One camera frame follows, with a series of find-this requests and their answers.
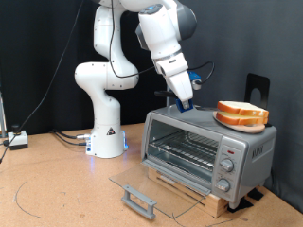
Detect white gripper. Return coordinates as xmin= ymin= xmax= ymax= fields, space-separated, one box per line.
xmin=165 ymin=70 xmax=194 ymax=110

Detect toast slice on oven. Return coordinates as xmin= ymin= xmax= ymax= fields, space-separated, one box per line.
xmin=212 ymin=111 xmax=267 ymax=134

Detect grey toaster oven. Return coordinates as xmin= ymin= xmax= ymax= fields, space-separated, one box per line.
xmin=140 ymin=105 xmax=278 ymax=210

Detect silver temperature knob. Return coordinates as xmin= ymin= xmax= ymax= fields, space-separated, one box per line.
xmin=220 ymin=158 xmax=235 ymax=173

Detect black metal bookend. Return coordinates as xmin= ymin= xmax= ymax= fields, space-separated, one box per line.
xmin=244 ymin=73 xmax=273 ymax=128

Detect silver timer knob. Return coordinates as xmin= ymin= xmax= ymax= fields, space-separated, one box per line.
xmin=215 ymin=178 xmax=231 ymax=193

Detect wooden block base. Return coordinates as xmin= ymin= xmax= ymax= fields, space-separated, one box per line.
xmin=147 ymin=166 xmax=230 ymax=218

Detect black foam pad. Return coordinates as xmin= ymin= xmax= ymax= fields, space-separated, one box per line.
xmin=247 ymin=187 xmax=265 ymax=201
xmin=226 ymin=197 xmax=254 ymax=214

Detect emergency stop button box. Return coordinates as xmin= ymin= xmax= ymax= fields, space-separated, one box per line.
xmin=8 ymin=124 xmax=29 ymax=151

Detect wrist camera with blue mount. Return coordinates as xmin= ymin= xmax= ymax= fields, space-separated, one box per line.
xmin=187 ymin=71 xmax=203 ymax=92

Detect wire oven rack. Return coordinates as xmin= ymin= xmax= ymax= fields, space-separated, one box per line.
xmin=148 ymin=131 xmax=220 ymax=173

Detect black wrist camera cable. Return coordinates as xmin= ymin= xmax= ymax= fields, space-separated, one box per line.
xmin=108 ymin=0 xmax=216 ymax=85

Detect robot base cables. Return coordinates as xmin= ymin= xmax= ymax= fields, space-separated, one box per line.
xmin=50 ymin=128 xmax=93 ymax=147

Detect long hanging black cable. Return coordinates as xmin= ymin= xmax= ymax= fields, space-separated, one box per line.
xmin=0 ymin=0 xmax=85 ymax=164

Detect metal frame post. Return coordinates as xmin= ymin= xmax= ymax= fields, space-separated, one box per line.
xmin=0 ymin=91 xmax=8 ymax=139

